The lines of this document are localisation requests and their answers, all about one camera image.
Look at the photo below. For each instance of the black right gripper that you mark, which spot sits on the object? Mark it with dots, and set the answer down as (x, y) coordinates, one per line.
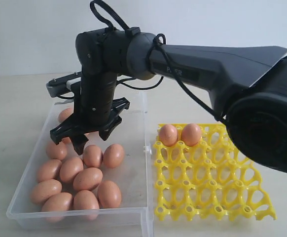
(94, 110)

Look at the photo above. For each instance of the brown egg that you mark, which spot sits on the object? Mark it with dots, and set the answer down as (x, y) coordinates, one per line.
(49, 170)
(70, 168)
(92, 156)
(54, 151)
(64, 114)
(87, 179)
(44, 190)
(168, 135)
(109, 194)
(85, 200)
(191, 134)

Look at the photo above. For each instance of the brown egg bin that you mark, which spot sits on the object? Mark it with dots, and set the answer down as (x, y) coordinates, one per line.
(113, 156)

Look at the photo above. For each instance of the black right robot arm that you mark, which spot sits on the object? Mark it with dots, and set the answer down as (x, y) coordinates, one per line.
(247, 87)

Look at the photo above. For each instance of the brown egg third row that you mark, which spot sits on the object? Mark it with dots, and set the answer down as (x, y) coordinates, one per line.
(66, 140)

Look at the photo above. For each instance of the clear plastic bin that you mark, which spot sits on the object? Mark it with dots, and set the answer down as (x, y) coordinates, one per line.
(134, 217)

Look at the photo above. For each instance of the brown egg front corner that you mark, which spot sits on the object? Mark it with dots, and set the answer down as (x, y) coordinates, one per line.
(59, 202)

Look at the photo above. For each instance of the yellow plastic egg tray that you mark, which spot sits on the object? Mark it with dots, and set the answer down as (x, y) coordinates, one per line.
(210, 179)

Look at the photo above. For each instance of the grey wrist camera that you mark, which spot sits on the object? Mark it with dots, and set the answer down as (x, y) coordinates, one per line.
(60, 86)

